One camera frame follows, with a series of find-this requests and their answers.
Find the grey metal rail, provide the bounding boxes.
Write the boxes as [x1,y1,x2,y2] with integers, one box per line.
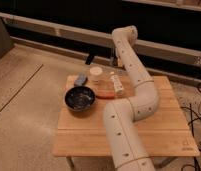
[0,12,201,66]

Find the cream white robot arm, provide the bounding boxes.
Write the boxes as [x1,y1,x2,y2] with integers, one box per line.
[103,26,160,171]

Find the black floor cables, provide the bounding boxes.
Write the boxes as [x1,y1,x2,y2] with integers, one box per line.
[180,81,201,171]

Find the wooden table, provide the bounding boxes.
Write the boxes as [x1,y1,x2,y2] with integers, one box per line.
[53,76,200,171]

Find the dark cabinet at left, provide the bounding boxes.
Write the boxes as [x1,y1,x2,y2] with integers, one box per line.
[0,18,14,59]

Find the dark blue ceramic bowl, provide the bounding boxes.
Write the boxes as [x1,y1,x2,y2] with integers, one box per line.
[64,86,96,111]

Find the cream round cup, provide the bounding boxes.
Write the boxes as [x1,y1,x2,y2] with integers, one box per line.
[89,66,103,83]

